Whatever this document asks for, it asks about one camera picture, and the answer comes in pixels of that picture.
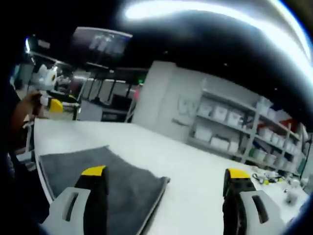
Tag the grey towel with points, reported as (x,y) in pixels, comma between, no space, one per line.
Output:
(129,186)

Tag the long ceiling light strip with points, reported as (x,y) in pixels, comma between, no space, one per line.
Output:
(220,14)

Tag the group of white storage boxes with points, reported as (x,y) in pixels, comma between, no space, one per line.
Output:
(220,113)

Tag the pile of small tools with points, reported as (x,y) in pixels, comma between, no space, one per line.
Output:
(266,178)

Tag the large hanging monitor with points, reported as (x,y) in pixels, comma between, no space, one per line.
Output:
(102,46)

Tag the red panel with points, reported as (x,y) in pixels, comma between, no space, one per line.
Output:
(286,122)

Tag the grey metal shelf rack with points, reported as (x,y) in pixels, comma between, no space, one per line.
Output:
(252,127)

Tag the person's left hand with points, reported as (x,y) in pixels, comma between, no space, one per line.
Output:
(33,101)

